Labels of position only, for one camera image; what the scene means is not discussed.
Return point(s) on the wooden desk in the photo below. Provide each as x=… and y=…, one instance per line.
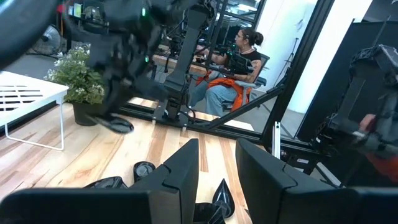
x=161, y=60

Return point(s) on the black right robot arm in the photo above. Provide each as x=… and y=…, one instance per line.
x=186, y=62

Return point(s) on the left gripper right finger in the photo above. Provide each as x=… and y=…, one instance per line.
x=280, y=196

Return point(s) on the person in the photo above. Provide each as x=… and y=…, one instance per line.
x=385, y=168
x=245, y=59

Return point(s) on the orange jacket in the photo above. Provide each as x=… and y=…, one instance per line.
x=228, y=82

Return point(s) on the person's hand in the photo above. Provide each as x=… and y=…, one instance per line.
x=368, y=123

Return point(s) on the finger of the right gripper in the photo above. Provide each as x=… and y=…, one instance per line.
x=116, y=99

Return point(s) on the black aluminium table frame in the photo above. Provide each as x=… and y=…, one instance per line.
x=295, y=77

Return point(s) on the black leaf-shaped mini plate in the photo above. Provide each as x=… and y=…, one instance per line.
x=205, y=216
x=143, y=171
x=107, y=183

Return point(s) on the green potted plant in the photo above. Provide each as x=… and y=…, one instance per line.
x=77, y=77

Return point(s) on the grey office chair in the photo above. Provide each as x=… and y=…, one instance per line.
x=245, y=84

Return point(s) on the white corner bracket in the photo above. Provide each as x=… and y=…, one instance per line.
x=276, y=140

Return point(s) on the grey floor fan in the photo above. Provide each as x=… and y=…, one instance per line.
x=49, y=40

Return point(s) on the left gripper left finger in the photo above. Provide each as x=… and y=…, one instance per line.
x=174, y=193

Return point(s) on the black partition panel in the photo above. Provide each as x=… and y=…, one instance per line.
x=335, y=62

